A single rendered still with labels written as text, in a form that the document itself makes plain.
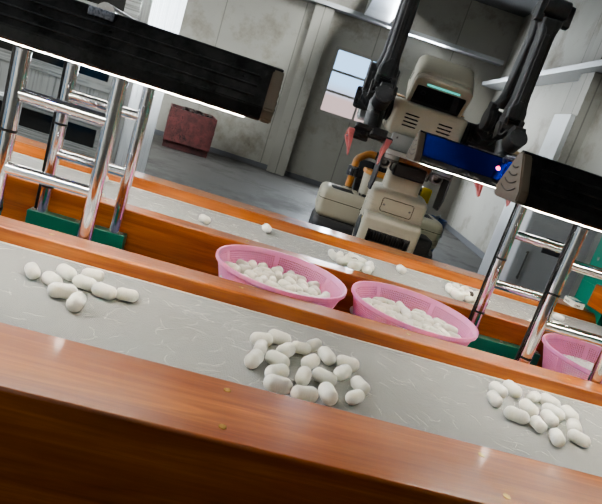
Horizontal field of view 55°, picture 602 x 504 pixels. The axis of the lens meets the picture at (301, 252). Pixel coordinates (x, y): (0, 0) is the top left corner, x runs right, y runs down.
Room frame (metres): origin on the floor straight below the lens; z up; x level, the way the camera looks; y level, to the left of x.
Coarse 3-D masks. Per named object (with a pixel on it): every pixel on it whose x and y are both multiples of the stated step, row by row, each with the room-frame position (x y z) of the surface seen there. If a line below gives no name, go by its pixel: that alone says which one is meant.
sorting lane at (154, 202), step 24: (144, 192) 1.50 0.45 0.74; (192, 216) 1.41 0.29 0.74; (216, 216) 1.50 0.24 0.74; (264, 240) 1.40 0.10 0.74; (288, 240) 1.49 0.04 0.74; (312, 240) 1.58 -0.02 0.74; (336, 264) 1.40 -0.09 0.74; (384, 264) 1.58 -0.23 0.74; (432, 288) 1.48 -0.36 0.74; (504, 312) 1.47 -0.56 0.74; (528, 312) 1.57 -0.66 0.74; (552, 312) 1.68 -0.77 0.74
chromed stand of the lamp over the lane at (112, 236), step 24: (72, 72) 1.13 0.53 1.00; (72, 96) 1.13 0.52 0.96; (144, 96) 1.15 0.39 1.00; (144, 120) 1.15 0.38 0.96; (48, 144) 1.13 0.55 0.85; (48, 168) 1.13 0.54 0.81; (120, 168) 1.15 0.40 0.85; (48, 192) 1.13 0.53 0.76; (120, 192) 1.15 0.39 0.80; (48, 216) 1.13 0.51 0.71; (120, 216) 1.15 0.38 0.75; (96, 240) 1.14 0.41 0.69; (120, 240) 1.15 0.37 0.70
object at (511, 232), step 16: (512, 160) 1.36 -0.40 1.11; (512, 224) 1.26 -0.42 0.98; (512, 240) 1.26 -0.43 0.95; (528, 240) 1.26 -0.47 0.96; (544, 240) 1.27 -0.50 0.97; (496, 256) 1.26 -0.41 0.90; (496, 272) 1.26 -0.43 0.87; (480, 288) 1.27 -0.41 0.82; (496, 288) 1.26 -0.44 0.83; (512, 288) 1.27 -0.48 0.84; (480, 304) 1.26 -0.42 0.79; (480, 320) 1.26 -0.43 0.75; (480, 336) 1.27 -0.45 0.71; (496, 352) 1.26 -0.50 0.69; (512, 352) 1.27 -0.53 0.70
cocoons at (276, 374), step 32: (64, 288) 0.71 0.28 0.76; (96, 288) 0.75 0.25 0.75; (256, 352) 0.70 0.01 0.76; (288, 352) 0.74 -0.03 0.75; (320, 352) 0.78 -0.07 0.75; (288, 384) 0.64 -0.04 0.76; (320, 384) 0.67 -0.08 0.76; (352, 384) 0.72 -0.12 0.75; (512, 384) 0.89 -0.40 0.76; (512, 416) 0.79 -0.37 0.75; (544, 416) 0.82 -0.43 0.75; (576, 416) 0.85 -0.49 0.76
